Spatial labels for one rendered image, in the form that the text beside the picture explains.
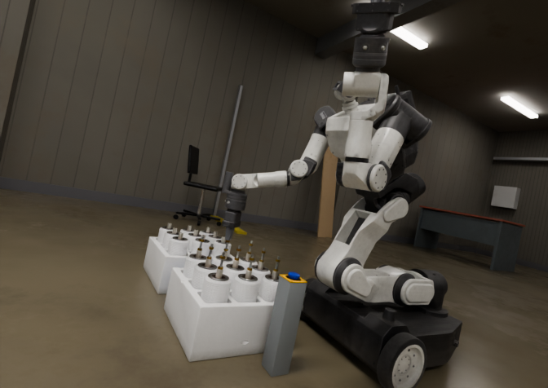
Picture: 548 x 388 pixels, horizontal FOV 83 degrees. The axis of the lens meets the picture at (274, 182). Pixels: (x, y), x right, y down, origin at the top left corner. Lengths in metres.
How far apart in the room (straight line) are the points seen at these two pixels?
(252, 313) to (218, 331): 0.13
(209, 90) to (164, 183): 1.41
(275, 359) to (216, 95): 3.86
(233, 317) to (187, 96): 3.62
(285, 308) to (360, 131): 0.60
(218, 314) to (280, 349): 0.23
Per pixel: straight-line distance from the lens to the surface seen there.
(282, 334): 1.13
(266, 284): 1.25
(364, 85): 0.92
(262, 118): 4.79
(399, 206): 1.35
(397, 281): 1.49
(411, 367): 1.34
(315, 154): 1.37
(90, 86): 4.34
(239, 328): 1.19
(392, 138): 1.01
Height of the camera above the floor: 0.61
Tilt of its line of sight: 1 degrees up
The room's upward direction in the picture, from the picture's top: 12 degrees clockwise
